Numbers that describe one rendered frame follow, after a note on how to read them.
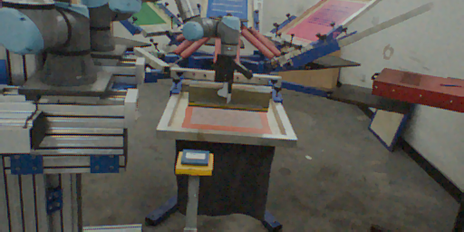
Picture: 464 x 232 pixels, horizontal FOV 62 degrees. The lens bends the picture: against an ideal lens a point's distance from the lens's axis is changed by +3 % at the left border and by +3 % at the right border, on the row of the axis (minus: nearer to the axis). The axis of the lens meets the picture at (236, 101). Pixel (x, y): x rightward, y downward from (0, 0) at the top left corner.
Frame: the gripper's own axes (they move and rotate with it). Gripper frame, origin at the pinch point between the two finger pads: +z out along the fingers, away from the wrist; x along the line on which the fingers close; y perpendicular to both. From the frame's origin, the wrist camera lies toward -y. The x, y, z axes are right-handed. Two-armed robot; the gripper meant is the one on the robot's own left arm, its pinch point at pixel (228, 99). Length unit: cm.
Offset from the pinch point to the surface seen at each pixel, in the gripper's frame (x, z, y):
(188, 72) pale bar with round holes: -67, 7, 23
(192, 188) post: 33.8, 24.8, 12.0
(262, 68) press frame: -106, 9, -27
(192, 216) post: 34, 37, 11
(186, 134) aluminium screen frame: 14.6, 11.9, 16.9
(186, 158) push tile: 34.0, 12.6, 15.1
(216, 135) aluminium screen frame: 14.6, 11.3, 4.6
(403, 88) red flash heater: -46, 0, -100
